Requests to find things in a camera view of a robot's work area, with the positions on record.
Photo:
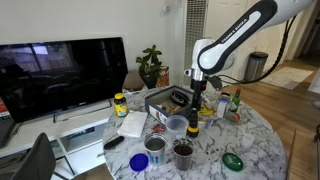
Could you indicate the black flat screen television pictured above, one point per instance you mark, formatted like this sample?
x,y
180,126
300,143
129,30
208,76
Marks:
x,y
60,76

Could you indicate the yellow package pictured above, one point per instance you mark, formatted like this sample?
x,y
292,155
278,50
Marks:
x,y
207,110

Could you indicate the beige rug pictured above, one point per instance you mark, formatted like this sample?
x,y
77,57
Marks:
x,y
286,77

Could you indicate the clear plastic cup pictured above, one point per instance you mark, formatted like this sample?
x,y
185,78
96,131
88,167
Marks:
x,y
176,126

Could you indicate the silver tin can blue label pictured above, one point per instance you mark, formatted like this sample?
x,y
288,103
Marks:
x,y
155,150

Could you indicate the black remote control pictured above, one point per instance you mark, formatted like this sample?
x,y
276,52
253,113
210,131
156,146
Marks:
x,y
113,142

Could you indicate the small jar red lid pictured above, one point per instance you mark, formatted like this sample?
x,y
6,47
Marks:
x,y
235,117

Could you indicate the steel trash can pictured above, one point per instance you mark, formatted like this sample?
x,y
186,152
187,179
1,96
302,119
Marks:
x,y
256,66

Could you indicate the dark chair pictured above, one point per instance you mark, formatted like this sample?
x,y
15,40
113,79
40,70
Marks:
x,y
36,160

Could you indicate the small clear packet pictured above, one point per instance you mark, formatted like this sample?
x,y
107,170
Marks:
x,y
209,123

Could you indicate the yellow lid vitamin jar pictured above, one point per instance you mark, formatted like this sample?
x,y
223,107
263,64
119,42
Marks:
x,y
120,105

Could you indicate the orange carton box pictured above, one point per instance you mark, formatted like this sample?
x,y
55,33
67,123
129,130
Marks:
x,y
163,76

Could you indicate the white wall heater grille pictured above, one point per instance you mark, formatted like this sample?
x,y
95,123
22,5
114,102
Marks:
x,y
193,20

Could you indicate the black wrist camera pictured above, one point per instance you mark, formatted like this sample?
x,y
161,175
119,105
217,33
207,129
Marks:
x,y
216,81

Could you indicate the yellow bottle black cap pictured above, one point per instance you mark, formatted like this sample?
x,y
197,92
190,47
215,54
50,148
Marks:
x,y
192,125

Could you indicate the green potted plant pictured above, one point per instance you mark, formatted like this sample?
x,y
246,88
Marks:
x,y
150,65

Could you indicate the dark blue cardboard box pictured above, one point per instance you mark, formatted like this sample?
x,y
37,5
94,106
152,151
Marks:
x,y
150,101

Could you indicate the wooden block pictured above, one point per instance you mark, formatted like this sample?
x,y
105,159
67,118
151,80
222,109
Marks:
x,y
171,107

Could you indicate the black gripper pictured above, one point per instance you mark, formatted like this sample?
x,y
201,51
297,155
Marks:
x,y
198,87

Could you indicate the white television stand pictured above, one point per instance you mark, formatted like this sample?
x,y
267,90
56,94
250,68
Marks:
x,y
40,128

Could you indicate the green round lid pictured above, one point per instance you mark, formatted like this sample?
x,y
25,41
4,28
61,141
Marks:
x,y
232,162

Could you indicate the blue round lid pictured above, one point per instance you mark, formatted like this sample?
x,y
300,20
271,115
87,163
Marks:
x,y
138,162

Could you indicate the metal cup with coffee beans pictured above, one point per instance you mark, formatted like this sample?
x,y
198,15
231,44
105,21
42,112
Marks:
x,y
183,156

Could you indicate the white thermostat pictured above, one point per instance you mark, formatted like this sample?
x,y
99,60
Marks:
x,y
166,8

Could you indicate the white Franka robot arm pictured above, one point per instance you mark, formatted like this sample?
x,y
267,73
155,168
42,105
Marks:
x,y
233,33

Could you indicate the black glasses case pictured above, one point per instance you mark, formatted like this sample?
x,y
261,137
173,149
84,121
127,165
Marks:
x,y
179,98

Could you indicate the green glass bottle red cap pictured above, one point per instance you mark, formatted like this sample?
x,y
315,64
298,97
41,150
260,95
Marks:
x,y
235,100

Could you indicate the white bottle blue cap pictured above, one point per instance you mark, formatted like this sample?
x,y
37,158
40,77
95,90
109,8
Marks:
x,y
222,108

